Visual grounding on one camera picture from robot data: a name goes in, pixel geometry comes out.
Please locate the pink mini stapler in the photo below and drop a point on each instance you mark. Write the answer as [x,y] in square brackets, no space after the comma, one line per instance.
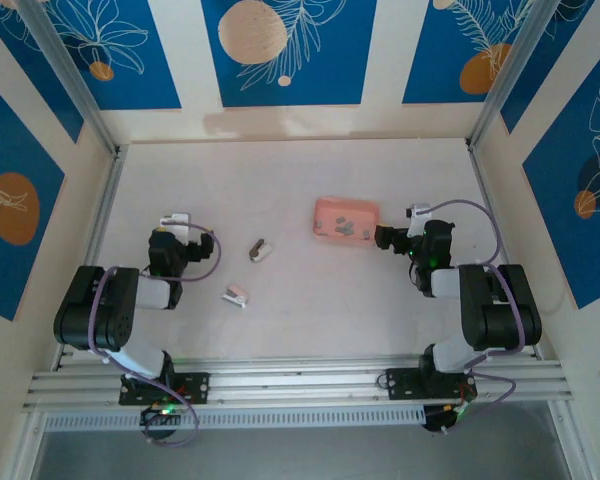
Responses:
[234,296]

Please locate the grey white clip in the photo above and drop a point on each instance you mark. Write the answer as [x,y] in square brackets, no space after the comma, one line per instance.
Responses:
[261,251]

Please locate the pink plastic tray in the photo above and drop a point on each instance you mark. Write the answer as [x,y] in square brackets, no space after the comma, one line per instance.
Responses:
[330,210]

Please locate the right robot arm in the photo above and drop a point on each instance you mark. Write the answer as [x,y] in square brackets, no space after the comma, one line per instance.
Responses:
[505,310]

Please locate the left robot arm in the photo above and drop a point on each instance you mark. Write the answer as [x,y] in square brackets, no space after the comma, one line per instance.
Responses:
[105,310]

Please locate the black controller board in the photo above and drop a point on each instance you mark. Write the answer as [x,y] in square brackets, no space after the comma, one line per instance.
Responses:
[155,415]
[437,417]

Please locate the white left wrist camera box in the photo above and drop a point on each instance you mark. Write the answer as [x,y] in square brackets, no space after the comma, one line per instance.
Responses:
[177,220]

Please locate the aluminium side rail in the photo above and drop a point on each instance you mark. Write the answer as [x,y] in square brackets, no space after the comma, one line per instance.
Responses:
[110,190]
[486,190]

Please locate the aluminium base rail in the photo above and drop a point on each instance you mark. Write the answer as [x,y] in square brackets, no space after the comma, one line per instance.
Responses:
[300,385]

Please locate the aluminium frame post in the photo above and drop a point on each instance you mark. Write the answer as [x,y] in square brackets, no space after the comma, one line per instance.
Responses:
[71,75]
[512,75]

